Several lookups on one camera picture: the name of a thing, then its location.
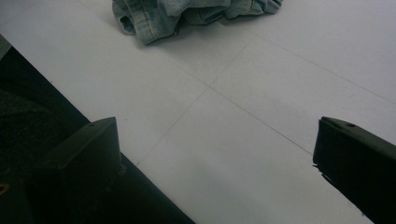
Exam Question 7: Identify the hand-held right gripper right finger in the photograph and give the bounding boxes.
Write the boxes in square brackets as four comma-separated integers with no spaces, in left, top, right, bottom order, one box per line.
[312,116,396,224]

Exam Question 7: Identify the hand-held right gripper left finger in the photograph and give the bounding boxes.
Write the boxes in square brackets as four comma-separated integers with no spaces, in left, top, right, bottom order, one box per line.
[29,116,123,224]

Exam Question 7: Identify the light blue denim jeans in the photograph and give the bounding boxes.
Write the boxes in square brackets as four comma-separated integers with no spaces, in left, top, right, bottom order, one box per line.
[111,0,284,46]

